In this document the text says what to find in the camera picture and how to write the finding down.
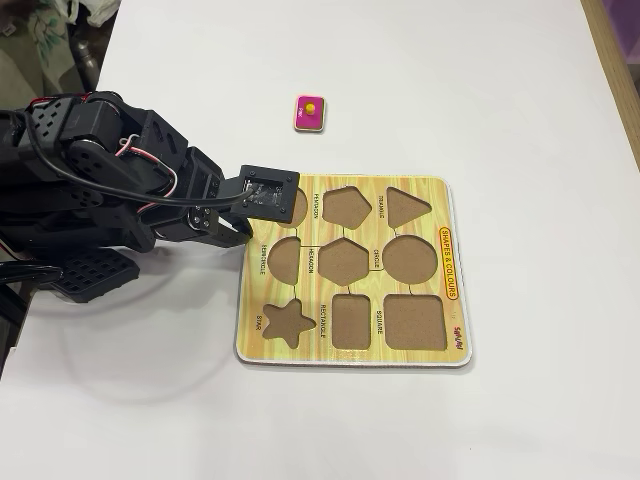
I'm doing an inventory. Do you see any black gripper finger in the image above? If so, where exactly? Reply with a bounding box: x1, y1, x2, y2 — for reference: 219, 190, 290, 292
207, 223, 250, 247
216, 211, 254, 237

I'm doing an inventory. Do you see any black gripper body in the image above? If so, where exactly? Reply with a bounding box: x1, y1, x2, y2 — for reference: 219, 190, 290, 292
168, 147, 227, 241

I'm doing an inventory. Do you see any pink rectangle piece yellow pin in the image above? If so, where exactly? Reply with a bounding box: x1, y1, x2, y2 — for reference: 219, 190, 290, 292
293, 93, 329, 134

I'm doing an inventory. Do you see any black robot base clamp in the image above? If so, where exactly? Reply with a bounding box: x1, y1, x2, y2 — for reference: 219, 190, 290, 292
49, 247, 142, 305

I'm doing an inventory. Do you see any wooden shape puzzle board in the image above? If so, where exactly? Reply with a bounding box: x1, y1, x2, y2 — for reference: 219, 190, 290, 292
234, 173, 475, 370

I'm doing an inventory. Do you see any dark metal bottle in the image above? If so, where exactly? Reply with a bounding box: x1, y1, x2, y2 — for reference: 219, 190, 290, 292
69, 37, 104, 86

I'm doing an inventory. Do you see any floral cloth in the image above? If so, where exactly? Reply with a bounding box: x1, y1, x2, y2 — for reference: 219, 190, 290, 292
27, 0, 119, 61

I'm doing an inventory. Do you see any black camera cable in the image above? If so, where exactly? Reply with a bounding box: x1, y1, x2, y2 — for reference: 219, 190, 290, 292
27, 112, 254, 206

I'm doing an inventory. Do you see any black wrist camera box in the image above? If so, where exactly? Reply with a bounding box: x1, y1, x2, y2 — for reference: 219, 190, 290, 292
222, 164, 301, 225

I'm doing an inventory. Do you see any red white servo wire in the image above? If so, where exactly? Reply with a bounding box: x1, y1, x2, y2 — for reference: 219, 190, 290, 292
117, 133, 180, 197

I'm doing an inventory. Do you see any black power cable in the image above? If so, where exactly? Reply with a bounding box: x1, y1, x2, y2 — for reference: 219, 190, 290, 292
0, 262, 64, 287

